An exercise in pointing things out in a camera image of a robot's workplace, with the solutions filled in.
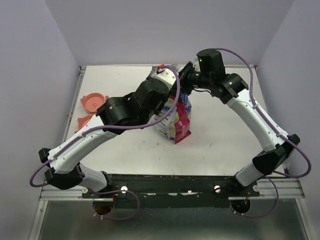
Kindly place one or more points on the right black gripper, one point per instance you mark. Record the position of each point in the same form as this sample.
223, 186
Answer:
182, 76

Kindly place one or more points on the pet food bag pink white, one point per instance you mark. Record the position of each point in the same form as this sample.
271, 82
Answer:
176, 126

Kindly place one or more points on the clear plastic scoop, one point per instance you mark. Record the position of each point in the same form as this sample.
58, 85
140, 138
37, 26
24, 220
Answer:
177, 68

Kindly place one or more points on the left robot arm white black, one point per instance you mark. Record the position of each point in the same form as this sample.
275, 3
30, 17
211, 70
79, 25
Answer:
117, 115

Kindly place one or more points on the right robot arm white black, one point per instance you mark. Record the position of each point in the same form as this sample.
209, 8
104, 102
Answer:
232, 90

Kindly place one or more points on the pink cat-shaped pet bowl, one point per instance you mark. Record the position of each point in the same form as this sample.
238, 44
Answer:
90, 104

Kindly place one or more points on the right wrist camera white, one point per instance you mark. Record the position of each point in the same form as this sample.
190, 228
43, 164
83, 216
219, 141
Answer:
196, 65

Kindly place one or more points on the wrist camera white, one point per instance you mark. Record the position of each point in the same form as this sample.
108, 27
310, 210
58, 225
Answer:
196, 65
165, 75

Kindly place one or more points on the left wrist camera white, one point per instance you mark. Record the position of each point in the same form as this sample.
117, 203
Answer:
165, 75

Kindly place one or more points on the black mounting base rail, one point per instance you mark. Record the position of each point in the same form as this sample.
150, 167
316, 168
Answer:
127, 191

